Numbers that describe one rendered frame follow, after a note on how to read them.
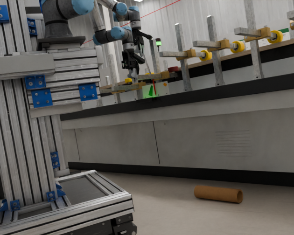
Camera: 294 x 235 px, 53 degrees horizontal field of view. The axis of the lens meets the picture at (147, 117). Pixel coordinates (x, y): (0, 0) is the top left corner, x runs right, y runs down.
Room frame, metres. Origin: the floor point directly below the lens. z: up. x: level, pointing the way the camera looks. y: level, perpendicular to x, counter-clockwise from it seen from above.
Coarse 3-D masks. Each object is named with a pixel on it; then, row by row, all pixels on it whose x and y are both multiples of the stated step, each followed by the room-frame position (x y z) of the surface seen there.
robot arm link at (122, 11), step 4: (100, 0) 2.02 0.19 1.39; (104, 0) 2.02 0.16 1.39; (108, 0) 2.01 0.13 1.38; (112, 0) 2.02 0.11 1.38; (116, 0) 2.04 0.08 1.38; (104, 4) 2.03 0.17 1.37; (108, 4) 2.02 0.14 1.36; (112, 4) 2.02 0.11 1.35; (116, 4) 2.02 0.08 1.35; (120, 4) 2.00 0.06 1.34; (124, 4) 2.01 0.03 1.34; (108, 8) 2.05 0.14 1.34; (112, 8) 2.03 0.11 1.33; (116, 8) 2.01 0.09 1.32; (120, 8) 2.00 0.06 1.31; (124, 8) 2.01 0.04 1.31; (116, 12) 2.04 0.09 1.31; (120, 12) 2.01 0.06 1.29; (124, 12) 2.01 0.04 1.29; (120, 16) 2.07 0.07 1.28; (124, 16) 2.09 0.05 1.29
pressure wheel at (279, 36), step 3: (273, 30) 1.80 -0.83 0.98; (276, 30) 1.79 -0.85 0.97; (276, 33) 1.79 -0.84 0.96; (279, 33) 1.78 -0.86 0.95; (276, 36) 1.79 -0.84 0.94; (279, 36) 1.78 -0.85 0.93; (282, 36) 1.80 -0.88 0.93; (267, 39) 1.83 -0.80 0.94; (270, 39) 1.82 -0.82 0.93; (273, 39) 1.81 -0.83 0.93; (276, 39) 1.79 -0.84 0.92; (279, 39) 1.78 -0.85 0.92; (282, 39) 1.81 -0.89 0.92; (270, 42) 1.82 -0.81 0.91; (273, 42) 1.80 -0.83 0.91; (276, 42) 1.80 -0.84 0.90
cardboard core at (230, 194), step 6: (198, 186) 1.90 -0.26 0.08; (204, 186) 1.88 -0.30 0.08; (198, 192) 1.87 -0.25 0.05; (204, 192) 1.84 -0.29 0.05; (210, 192) 1.81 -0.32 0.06; (216, 192) 1.78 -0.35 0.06; (222, 192) 1.76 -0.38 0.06; (228, 192) 1.73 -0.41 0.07; (234, 192) 1.71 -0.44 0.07; (240, 192) 1.74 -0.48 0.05; (204, 198) 1.86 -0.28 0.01; (210, 198) 1.82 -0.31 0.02; (216, 198) 1.79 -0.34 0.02; (222, 198) 1.75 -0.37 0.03; (228, 198) 1.72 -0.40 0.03; (234, 198) 1.70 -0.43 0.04; (240, 198) 1.74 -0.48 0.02
